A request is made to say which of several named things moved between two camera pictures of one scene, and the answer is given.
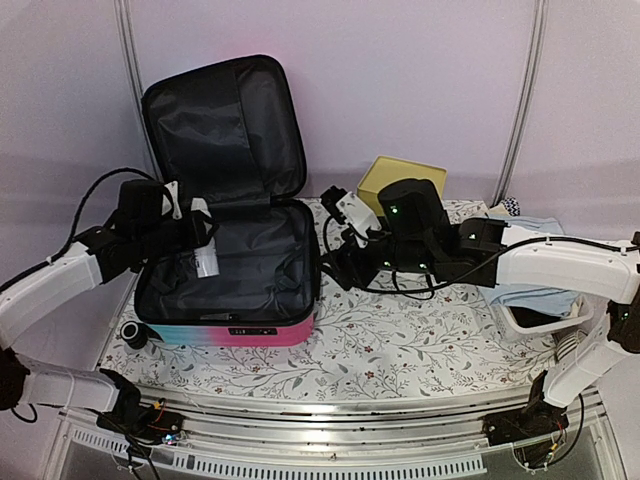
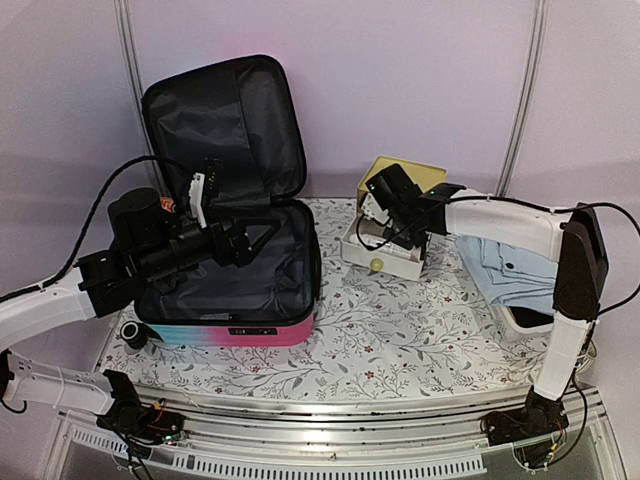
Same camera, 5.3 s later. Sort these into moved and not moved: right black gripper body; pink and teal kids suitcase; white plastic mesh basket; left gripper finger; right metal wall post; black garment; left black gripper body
Moved: right black gripper body; left black gripper body; left gripper finger
Not moved: right metal wall post; white plastic mesh basket; pink and teal kids suitcase; black garment
